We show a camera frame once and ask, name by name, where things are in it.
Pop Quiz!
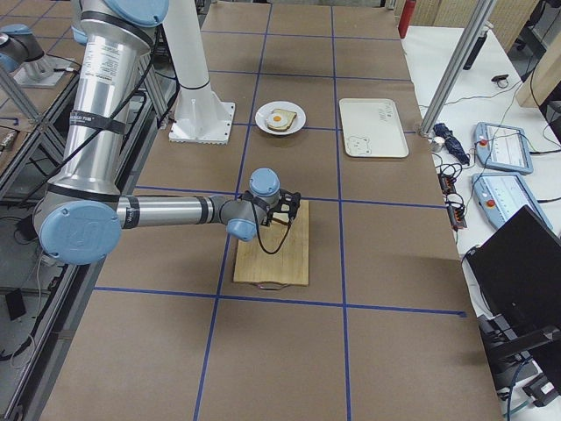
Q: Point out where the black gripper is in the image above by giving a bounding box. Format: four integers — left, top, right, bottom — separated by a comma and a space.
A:
262, 189, 302, 226

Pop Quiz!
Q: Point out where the bread slice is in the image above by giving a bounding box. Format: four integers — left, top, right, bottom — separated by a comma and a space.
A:
266, 109, 297, 132
272, 215, 292, 226

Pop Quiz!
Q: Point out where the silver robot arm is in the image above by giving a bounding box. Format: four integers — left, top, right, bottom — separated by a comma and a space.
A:
32, 1, 301, 265

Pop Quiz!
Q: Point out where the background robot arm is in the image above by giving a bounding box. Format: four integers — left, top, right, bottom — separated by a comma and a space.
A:
1, 24, 64, 89

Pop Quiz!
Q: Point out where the white round plate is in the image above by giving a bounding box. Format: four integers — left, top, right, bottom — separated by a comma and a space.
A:
254, 101, 307, 136

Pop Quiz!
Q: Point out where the bread slice on plate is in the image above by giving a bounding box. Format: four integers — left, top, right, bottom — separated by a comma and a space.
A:
266, 109, 297, 132

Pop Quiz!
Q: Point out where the wooden cutting board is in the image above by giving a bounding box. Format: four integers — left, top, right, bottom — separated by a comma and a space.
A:
233, 200, 309, 290

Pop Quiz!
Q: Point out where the fried egg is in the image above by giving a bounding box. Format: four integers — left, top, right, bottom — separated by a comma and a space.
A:
266, 112, 288, 127

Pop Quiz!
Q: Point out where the cream bear tray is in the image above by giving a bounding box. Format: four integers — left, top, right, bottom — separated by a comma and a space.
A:
339, 98, 409, 158

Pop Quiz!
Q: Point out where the small metal cylinder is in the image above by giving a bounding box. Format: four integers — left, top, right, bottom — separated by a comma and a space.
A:
430, 136, 445, 153

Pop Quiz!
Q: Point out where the orange black power strip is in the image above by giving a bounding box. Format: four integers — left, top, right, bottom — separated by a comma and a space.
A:
438, 173, 467, 232

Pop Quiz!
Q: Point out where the folded blue umbrella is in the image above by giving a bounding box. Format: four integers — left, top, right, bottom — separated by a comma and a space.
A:
434, 123, 470, 165

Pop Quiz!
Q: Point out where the lower teach pendant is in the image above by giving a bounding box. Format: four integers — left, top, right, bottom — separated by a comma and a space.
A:
472, 172, 552, 229

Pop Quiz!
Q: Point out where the teach pendant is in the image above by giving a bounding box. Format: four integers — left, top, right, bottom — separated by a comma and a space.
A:
474, 122, 534, 175
472, 172, 552, 229

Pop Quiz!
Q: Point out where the red fire extinguisher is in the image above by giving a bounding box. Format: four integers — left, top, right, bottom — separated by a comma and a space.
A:
398, 0, 416, 39

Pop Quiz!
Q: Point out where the upper teach pendant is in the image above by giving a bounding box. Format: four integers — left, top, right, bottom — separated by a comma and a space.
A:
474, 122, 534, 175

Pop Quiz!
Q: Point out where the black laptop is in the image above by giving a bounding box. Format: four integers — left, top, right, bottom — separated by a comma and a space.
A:
467, 205, 560, 335

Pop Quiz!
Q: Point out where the black handheld tool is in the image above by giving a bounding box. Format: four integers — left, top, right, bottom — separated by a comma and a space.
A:
463, 26, 488, 70

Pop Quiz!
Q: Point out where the black monitor stand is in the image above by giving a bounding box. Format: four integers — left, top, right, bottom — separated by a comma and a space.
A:
478, 316, 560, 391

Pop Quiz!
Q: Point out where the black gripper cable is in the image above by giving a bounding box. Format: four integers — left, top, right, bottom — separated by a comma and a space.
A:
252, 205, 294, 256

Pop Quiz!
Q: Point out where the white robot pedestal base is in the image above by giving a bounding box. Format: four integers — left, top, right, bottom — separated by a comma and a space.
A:
163, 0, 236, 145

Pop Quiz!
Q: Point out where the aluminium frame post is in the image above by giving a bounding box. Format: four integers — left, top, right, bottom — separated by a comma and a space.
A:
418, 0, 496, 138

